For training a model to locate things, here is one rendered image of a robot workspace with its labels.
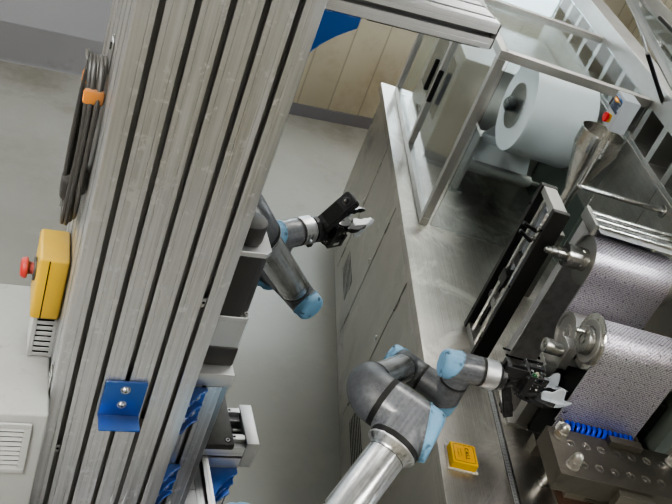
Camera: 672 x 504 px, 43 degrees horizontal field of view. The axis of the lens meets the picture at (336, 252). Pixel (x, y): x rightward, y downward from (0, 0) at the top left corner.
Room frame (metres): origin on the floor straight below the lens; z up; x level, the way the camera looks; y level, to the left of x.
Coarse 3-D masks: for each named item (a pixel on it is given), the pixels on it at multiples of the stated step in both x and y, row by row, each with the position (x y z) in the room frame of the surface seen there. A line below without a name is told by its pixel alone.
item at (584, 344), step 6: (588, 330) 1.87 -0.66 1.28; (594, 330) 1.87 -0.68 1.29; (576, 336) 1.90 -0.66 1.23; (582, 336) 1.87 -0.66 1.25; (588, 336) 1.85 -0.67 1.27; (594, 336) 1.85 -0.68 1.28; (576, 342) 1.88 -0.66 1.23; (582, 342) 1.86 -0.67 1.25; (588, 342) 1.84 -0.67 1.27; (594, 342) 1.84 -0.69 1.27; (576, 348) 1.87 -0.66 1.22; (582, 348) 1.84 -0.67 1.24; (588, 348) 1.83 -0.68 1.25; (588, 354) 1.84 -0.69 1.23
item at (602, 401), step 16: (592, 384) 1.82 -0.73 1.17; (608, 384) 1.83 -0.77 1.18; (624, 384) 1.84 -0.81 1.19; (640, 384) 1.85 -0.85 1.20; (576, 400) 1.82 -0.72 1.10; (592, 400) 1.83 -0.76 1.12; (608, 400) 1.84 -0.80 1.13; (624, 400) 1.85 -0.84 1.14; (640, 400) 1.86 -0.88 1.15; (656, 400) 1.87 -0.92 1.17; (560, 416) 1.81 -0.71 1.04; (576, 416) 1.82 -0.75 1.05; (592, 416) 1.83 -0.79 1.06; (608, 416) 1.84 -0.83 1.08; (624, 416) 1.85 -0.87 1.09; (640, 416) 1.86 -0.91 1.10; (624, 432) 1.86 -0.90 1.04
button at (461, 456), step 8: (448, 448) 1.67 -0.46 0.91; (456, 448) 1.67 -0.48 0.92; (464, 448) 1.68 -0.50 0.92; (472, 448) 1.69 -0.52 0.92; (448, 456) 1.65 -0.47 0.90; (456, 456) 1.64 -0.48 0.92; (464, 456) 1.65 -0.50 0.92; (472, 456) 1.67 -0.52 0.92; (456, 464) 1.62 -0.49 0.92; (464, 464) 1.63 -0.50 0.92; (472, 464) 1.64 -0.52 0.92
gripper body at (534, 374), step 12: (504, 360) 1.79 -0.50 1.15; (528, 360) 1.82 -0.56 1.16; (504, 372) 1.75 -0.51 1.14; (516, 372) 1.76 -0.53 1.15; (528, 372) 1.77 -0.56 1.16; (540, 372) 1.80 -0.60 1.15; (504, 384) 1.74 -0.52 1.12; (516, 384) 1.77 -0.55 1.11; (528, 384) 1.75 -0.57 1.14; (540, 384) 1.77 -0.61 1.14; (528, 396) 1.76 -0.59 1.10
